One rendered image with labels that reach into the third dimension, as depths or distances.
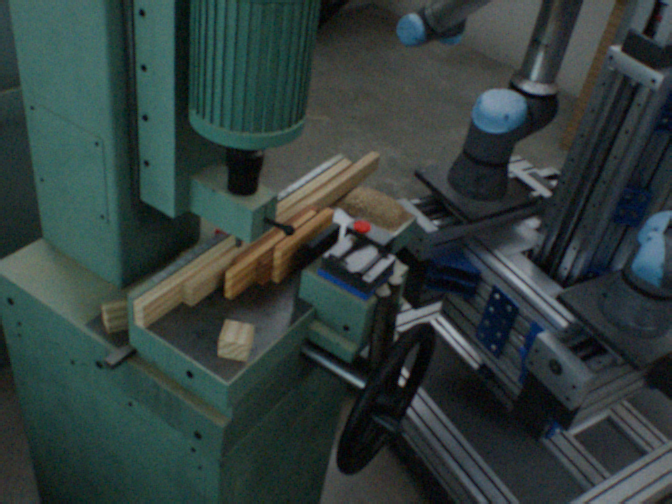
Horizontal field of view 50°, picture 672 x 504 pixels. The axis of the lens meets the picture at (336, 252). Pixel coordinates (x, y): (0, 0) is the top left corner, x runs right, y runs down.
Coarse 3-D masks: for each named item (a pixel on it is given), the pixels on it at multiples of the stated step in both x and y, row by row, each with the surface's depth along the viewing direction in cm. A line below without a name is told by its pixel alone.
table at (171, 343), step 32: (224, 288) 124; (256, 288) 125; (288, 288) 126; (160, 320) 116; (192, 320) 117; (224, 320) 118; (256, 320) 119; (288, 320) 120; (160, 352) 114; (192, 352) 112; (256, 352) 114; (352, 352) 121; (192, 384) 113; (224, 384) 108
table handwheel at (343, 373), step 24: (408, 336) 113; (432, 336) 122; (312, 360) 126; (336, 360) 124; (384, 360) 110; (360, 384) 122; (384, 384) 109; (408, 384) 133; (360, 408) 108; (384, 408) 119; (408, 408) 134; (360, 432) 110; (384, 432) 131; (336, 456) 114; (360, 456) 124
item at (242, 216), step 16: (192, 176) 119; (208, 176) 120; (224, 176) 120; (192, 192) 120; (208, 192) 118; (224, 192) 117; (256, 192) 118; (272, 192) 119; (192, 208) 122; (208, 208) 120; (224, 208) 117; (240, 208) 115; (256, 208) 115; (272, 208) 119; (224, 224) 119; (240, 224) 117; (256, 224) 117
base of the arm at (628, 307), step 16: (624, 272) 141; (608, 288) 147; (624, 288) 141; (640, 288) 138; (608, 304) 144; (624, 304) 141; (640, 304) 139; (656, 304) 138; (608, 320) 144; (624, 320) 141; (640, 320) 141; (656, 320) 140; (640, 336) 142; (656, 336) 142
